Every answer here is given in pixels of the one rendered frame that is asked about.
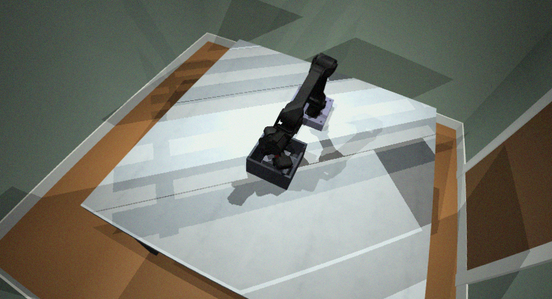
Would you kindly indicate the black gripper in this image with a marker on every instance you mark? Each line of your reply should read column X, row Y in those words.
column 283, row 161

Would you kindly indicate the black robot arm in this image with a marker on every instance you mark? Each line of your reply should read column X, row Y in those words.
column 312, row 92

